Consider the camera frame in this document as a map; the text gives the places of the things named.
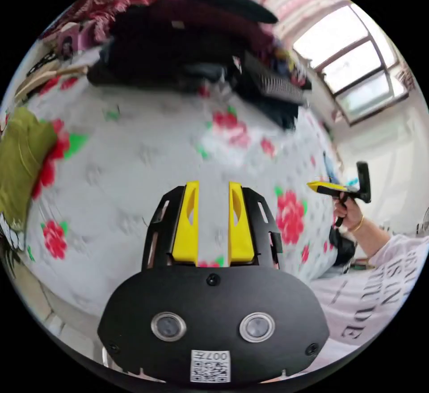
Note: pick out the olive green garment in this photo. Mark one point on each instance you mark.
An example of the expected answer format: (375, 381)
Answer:
(23, 158)

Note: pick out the person's right forearm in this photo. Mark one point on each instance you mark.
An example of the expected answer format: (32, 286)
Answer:
(372, 240)

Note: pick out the person's body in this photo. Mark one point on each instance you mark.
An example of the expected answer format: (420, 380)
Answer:
(375, 292)

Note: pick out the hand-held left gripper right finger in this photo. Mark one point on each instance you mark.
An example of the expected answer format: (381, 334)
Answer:
(240, 232)

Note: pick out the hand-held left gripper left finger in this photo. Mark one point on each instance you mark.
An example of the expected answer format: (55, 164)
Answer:
(185, 229)

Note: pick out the person's right hand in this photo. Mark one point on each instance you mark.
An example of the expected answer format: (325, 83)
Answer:
(353, 213)

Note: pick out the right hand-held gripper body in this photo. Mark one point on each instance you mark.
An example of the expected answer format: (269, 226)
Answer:
(348, 193)

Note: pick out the bed with floral sheet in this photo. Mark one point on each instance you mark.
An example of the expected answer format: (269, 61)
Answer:
(140, 165)

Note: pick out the window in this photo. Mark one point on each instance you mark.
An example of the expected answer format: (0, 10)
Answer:
(335, 34)

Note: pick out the pile of clothes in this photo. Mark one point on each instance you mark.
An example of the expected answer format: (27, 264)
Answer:
(167, 44)

